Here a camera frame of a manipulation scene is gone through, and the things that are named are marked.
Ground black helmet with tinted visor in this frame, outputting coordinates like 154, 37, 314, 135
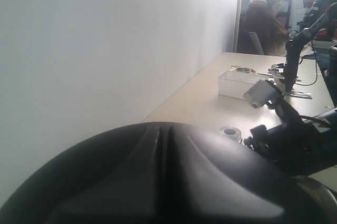
1, 122, 336, 223

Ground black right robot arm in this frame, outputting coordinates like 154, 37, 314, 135
242, 109, 336, 176

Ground black background robot arm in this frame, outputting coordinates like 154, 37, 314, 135
283, 0, 336, 93

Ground white perforated basket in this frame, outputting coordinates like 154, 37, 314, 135
218, 70, 271, 100

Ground grey chair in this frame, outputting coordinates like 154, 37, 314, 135
248, 32, 264, 55

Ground metal tools on table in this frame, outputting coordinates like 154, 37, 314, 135
230, 63, 313, 100

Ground seated person in brown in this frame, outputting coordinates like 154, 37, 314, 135
237, 0, 289, 57

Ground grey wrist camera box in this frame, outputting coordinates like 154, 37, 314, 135
243, 80, 283, 109

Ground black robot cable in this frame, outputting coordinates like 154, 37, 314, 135
286, 28, 337, 86

